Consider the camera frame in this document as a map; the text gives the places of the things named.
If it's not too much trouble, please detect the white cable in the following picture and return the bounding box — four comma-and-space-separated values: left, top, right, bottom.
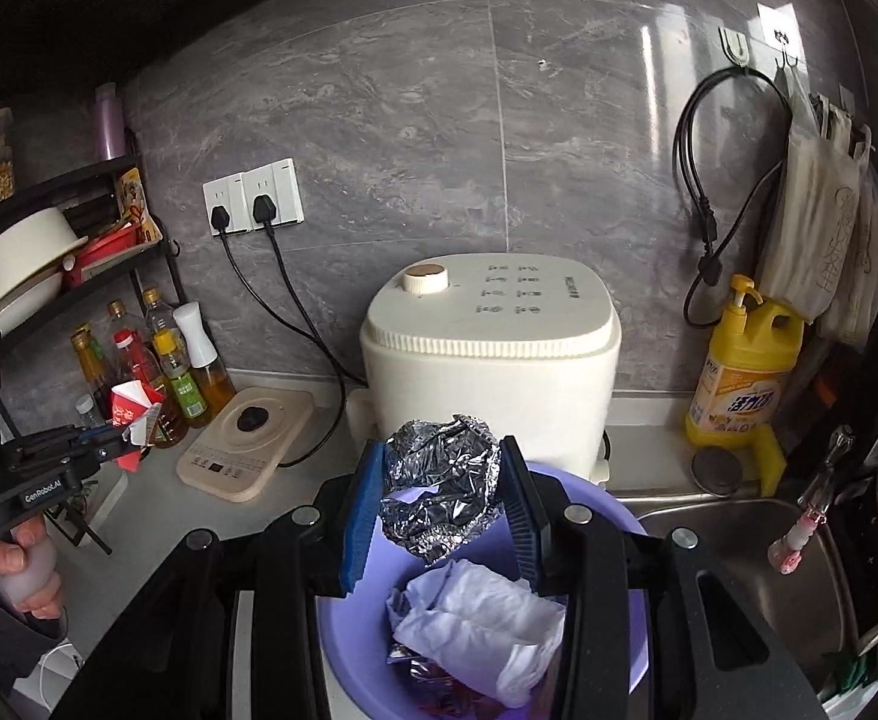
40, 639, 86, 715

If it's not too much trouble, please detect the white tissue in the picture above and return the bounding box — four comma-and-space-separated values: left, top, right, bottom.
388, 562, 567, 710

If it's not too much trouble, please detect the green and white packet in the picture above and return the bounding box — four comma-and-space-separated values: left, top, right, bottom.
817, 630, 878, 715

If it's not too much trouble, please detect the yellow snack packet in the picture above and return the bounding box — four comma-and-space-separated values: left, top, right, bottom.
112, 167, 164, 245

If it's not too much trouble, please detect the stainless steel sink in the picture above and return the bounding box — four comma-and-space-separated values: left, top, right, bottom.
619, 495, 860, 691

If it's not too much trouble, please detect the yellow detergent bottle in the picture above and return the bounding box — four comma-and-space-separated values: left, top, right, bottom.
685, 275, 805, 451

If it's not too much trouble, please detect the faucet with pink nozzle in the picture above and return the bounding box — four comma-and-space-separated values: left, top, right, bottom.
767, 426, 856, 575

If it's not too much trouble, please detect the cream rice cooker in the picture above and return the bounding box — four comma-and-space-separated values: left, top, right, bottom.
346, 255, 624, 500

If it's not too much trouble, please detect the clear adhesive wall hook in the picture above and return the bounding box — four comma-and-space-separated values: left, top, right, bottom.
757, 4, 809, 74
716, 26, 752, 70

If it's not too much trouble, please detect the yellow cap green label bottle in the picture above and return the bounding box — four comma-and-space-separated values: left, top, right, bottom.
155, 330, 211, 430

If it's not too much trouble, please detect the black metal shelf rack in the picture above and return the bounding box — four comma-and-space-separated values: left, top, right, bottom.
0, 154, 185, 556

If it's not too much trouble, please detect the person's left hand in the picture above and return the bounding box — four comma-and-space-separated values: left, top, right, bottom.
0, 521, 65, 622

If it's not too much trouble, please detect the red cap sauce bottle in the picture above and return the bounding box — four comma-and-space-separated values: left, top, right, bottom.
112, 330, 188, 447

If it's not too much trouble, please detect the white cap oil sprayer bottle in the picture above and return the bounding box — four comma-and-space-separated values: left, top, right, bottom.
173, 302, 236, 410

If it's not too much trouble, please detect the foil ball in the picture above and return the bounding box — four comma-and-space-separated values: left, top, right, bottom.
379, 414, 501, 567

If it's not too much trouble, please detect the cream appliance base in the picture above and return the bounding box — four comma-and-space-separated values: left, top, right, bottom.
176, 388, 316, 503

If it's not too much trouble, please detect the red and white paper carton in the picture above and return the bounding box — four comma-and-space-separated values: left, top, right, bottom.
110, 381, 166, 473

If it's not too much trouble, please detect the purple bottle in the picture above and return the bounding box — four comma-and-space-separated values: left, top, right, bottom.
94, 82, 126, 162

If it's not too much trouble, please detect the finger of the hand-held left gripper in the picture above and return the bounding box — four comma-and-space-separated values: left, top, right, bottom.
56, 438, 147, 470
34, 424, 131, 446

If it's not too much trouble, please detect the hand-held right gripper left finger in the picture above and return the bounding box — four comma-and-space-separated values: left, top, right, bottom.
49, 441, 387, 720

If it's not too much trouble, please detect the red plastic dish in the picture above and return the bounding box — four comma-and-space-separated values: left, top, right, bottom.
59, 221, 143, 290

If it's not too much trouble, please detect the dark sauce bottle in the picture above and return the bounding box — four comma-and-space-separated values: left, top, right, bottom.
71, 325, 117, 421

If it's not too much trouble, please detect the purple plastic basin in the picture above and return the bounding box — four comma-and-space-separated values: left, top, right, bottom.
314, 465, 654, 720

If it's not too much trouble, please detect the white bowl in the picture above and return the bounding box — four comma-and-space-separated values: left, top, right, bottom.
0, 208, 89, 327

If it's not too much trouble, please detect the white wall socket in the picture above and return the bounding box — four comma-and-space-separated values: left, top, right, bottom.
242, 159, 305, 230
203, 172, 249, 237

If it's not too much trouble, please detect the black power cable with plug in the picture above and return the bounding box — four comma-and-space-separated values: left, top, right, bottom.
209, 204, 350, 470
250, 193, 368, 391

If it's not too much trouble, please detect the round metal lid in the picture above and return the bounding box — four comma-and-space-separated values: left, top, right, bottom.
692, 446, 744, 497

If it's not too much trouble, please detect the small foil piece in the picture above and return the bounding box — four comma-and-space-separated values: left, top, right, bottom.
386, 641, 451, 693

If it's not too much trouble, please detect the hanging black cable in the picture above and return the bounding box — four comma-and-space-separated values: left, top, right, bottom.
671, 67, 794, 327

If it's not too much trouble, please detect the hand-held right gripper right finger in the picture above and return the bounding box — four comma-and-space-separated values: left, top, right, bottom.
500, 435, 830, 720

